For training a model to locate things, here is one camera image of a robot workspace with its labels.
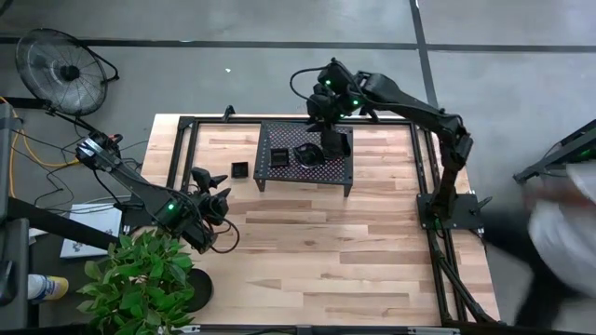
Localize large green potted plant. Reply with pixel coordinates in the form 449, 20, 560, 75
76, 230, 214, 335

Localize person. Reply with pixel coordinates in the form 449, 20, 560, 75
479, 160, 596, 329

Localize white yellow spray can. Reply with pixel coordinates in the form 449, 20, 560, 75
26, 274, 70, 302

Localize black diagonal beam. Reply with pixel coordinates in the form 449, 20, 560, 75
5, 197, 118, 251

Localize grey equipment cart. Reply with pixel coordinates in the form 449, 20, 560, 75
0, 102, 30, 332

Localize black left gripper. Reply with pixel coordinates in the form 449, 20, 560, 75
190, 166, 233, 227

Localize black perforated metal shelf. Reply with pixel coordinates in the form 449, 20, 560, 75
252, 120, 354, 197

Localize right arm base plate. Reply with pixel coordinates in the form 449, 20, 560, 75
417, 193, 485, 232

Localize black floor cable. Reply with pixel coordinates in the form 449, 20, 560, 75
115, 139, 150, 153

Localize yellow extension cord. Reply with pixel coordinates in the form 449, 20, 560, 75
0, 95, 80, 199

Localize black floor fan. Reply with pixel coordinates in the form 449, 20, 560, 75
13, 27, 120, 137

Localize black metal table frame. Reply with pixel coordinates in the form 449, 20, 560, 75
169, 102, 502, 327

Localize deep black square plate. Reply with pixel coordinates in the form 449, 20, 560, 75
324, 127, 354, 154

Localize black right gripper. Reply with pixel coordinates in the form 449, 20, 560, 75
305, 83, 350, 160

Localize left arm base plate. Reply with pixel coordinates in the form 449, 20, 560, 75
121, 199, 193, 230

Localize white printed sheet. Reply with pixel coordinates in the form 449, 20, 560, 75
59, 203, 123, 260

